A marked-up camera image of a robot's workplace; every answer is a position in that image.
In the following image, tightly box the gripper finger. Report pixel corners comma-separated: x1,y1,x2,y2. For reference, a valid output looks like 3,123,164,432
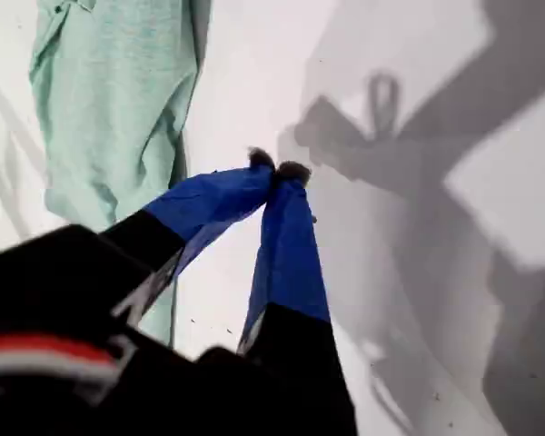
236,160,360,436
97,145,277,326

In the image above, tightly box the pale green T-shirt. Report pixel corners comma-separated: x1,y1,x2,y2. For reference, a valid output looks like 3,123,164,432
28,0,213,351

